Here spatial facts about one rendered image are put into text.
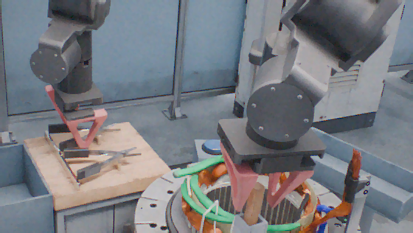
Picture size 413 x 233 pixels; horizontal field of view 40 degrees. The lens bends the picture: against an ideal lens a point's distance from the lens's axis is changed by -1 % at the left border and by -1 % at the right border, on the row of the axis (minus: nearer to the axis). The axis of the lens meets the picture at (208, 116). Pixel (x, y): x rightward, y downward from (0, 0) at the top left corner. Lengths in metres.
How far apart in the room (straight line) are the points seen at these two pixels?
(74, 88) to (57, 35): 0.12
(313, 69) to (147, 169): 0.53
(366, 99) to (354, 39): 3.06
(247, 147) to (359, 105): 3.00
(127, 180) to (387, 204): 0.44
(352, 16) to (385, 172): 0.63
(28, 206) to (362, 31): 0.58
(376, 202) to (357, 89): 2.49
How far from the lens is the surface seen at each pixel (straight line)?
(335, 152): 1.16
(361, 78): 3.47
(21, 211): 0.91
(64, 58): 0.84
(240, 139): 0.59
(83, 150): 0.96
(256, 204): 0.65
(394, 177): 1.11
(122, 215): 0.98
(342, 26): 0.52
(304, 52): 0.50
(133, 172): 0.95
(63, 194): 0.90
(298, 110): 0.48
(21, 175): 1.07
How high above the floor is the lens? 1.58
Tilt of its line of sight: 27 degrees down
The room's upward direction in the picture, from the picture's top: 6 degrees clockwise
